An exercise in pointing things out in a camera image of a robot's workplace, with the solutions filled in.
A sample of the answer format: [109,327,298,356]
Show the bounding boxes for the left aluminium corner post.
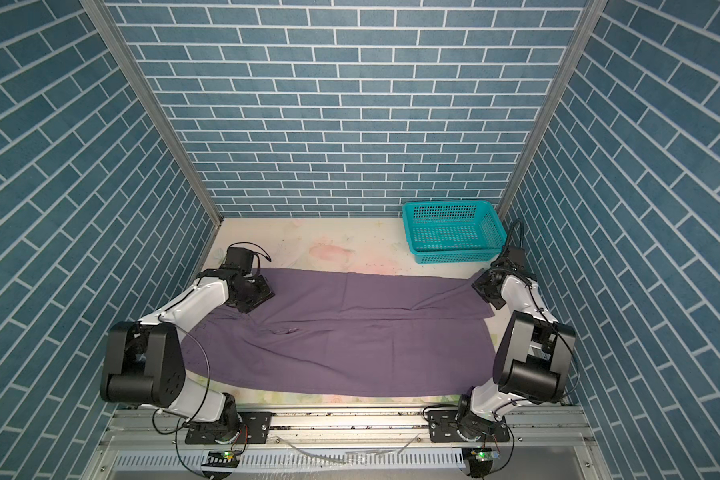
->
[80,0,223,228]

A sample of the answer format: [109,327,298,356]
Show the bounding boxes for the black corrugated right cable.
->
[491,218,535,277]

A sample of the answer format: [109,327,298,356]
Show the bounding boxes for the purple trousers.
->
[182,269,495,397]

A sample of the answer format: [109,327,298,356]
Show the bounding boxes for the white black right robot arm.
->
[456,266,576,441]

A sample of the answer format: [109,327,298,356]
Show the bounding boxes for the aluminium corner post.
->
[80,0,223,228]
[496,0,607,220]

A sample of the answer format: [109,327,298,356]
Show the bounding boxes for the white slotted cable duct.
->
[113,448,466,473]

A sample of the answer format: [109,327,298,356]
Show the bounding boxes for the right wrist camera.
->
[498,245,526,270]

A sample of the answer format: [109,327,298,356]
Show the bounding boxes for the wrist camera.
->
[221,246,257,275]
[498,245,526,270]

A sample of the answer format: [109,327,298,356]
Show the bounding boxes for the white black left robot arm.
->
[100,267,274,448]

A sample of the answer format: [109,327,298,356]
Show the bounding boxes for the teal plastic basket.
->
[402,200,507,264]

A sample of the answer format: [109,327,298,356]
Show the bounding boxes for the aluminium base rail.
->
[100,404,595,451]

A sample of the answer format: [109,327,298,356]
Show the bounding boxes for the right aluminium corner post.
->
[496,0,607,220]

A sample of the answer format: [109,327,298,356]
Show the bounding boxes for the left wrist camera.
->
[221,246,257,275]

